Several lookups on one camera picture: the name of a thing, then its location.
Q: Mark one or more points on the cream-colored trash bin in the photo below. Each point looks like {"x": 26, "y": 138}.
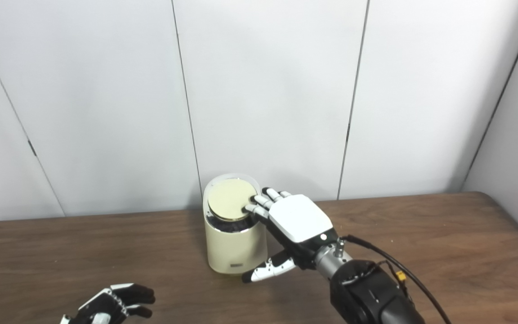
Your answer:
{"x": 234, "y": 249}

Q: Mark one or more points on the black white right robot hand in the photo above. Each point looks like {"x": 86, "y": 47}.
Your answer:
{"x": 299, "y": 218}

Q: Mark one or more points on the black bin liner bag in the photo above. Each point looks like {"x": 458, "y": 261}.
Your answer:
{"x": 232, "y": 226}

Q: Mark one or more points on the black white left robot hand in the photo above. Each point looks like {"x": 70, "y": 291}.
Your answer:
{"x": 106, "y": 306}

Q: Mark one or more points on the round cream bin lid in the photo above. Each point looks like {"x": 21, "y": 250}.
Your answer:
{"x": 229, "y": 198}

